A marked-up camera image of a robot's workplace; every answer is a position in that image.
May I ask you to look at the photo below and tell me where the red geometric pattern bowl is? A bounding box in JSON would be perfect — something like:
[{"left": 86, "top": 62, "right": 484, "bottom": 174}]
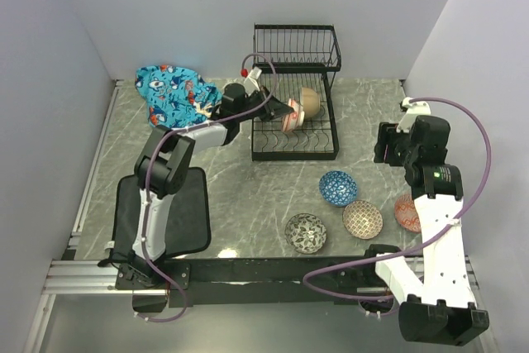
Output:
[{"left": 393, "top": 193, "right": 421, "bottom": 233}]

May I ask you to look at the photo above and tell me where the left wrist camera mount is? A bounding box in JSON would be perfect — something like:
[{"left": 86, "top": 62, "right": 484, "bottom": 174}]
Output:
[{"left": 241, "top": 67, "right": 262, "bottom": 93}]

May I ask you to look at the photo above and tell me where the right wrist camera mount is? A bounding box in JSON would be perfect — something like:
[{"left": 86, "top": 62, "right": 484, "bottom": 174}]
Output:
[{"left": 397, "top": 97, "right": 431, "bottom": 133}]

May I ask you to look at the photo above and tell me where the blue shark print cloth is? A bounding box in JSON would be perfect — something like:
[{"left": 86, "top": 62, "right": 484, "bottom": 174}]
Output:
[{"left": 135, "top": 64, "right": 222, "bottom": 129}]

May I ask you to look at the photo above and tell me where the brown mosaic pattern bowl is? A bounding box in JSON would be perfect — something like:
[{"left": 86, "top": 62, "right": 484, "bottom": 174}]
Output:
[{"left": 342, "top": 200, "right": 384, "bottom": 240}]

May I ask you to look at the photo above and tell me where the blue triangle pattern bowl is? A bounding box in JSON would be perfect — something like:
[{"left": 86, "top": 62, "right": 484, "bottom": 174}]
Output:
[{"left": 318, "top": 170, "right": 358, "bottom": 208}]

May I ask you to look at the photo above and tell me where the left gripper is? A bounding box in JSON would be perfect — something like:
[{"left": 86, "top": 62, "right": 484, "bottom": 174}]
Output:
[{"left": 237, "top": 86, "right": 295, "bottom": 123}]

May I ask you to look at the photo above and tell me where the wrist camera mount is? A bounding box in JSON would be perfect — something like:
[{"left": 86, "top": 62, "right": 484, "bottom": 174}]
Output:
[
  {"left": 397, "top": 97, "right": 431, "bottom": 133},
  {"left": 241, "top": 67, "right": 262, "bottom": 93}
]

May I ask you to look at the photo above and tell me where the black drying mat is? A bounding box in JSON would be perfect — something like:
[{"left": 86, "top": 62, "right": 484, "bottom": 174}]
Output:
[{"left": 109, "top": 167, "right": 212, "bottom": 263}]

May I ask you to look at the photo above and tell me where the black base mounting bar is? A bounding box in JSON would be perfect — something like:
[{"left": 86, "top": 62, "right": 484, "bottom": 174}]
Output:
[{"left": 115, "top": 255, "right": 410, "bottom": 308}]

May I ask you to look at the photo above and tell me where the black leaf pattern bowl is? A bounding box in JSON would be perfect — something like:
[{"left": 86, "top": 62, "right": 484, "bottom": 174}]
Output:
[{"left": 284, "top": 213, "right": 327, "bottom": 255}]

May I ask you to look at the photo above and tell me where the white beige bowl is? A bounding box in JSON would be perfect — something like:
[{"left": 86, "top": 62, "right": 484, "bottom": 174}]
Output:
[{"left": 300, "top": 87, "right": 320, "bottom": 119}]

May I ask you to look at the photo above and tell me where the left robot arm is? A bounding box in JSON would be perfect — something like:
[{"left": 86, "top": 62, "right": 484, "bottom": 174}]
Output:
[{"left": 126, "top": 81, "right": 296, "bottom": 289}]

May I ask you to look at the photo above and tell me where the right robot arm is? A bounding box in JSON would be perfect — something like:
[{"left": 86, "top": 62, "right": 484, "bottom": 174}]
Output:
[{"left": 362, "top": 116, "right": 489, "bottom": 346}]

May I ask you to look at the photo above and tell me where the orange floral bowl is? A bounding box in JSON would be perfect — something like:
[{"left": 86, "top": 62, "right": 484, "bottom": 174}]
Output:
[{"left": 281, "top": 98, "right": 305, "bottom": 133}]

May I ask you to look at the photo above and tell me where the aluminium frame rail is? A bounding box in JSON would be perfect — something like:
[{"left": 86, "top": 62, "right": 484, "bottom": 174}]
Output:
[{"left": 22, "top": 79, "right": 497, "bottom": 353}]

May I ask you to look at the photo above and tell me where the black wire dish rack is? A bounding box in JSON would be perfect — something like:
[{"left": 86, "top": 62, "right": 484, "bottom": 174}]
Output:
[{"left": 250, "top": 23, "right": 341, "bottom": 161}]

